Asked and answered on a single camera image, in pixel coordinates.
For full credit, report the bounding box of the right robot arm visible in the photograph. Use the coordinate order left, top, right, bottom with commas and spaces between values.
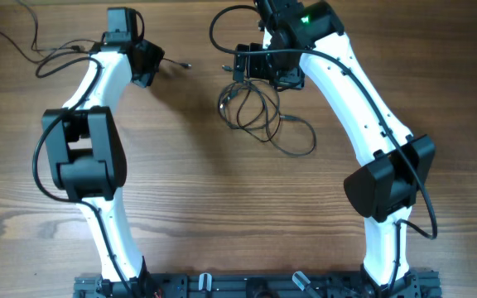
234, 1, 436, 297

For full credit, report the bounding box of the separated black cable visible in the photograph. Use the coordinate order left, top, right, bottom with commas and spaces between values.
0, 0, 193, 70

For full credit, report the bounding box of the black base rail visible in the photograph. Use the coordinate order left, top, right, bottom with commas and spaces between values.
72, 271, 442, 298

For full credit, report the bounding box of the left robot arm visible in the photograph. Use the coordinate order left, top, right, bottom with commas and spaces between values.
33, 7, 165, 297

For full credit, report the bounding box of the black cable bundle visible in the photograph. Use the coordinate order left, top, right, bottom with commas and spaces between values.
216, 64, 317, 158

